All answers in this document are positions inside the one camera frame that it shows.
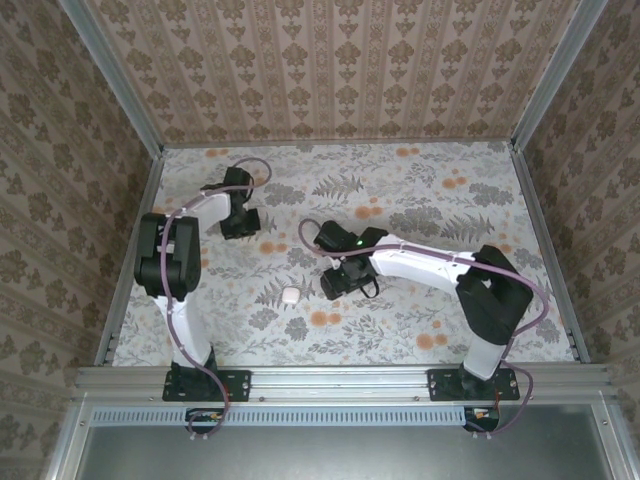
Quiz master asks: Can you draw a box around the aluminium mounting rail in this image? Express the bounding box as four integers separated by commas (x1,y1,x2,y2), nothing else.
74,366,615,403

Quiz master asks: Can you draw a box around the grey metal panel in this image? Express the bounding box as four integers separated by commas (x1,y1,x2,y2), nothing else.
74,427,616,480

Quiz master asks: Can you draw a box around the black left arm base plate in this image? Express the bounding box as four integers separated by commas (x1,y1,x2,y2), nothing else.
163,368,251,403

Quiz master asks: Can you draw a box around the floral patterned table cover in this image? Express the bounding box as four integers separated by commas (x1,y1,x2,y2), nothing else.
112,141,584,369

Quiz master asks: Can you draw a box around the aluminium table side rail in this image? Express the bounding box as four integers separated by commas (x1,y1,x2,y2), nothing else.
509,142,591,364
94,147,166,370

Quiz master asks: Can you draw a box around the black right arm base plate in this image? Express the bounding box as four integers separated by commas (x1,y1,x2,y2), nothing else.
428,368,521,403

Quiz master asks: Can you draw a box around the grey slotted cable duct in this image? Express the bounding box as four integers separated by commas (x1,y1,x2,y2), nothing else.
92,404,469,427

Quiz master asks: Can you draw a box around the small black controller board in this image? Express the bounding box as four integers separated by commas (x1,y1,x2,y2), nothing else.
463,405,501,432
185,407,226,434

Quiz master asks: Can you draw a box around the aluminium frame post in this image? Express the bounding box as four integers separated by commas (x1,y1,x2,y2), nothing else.
509,0,610,154
55,0,166,159

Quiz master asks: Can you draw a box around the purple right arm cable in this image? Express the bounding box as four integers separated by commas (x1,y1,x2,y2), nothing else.
298,217,550,436

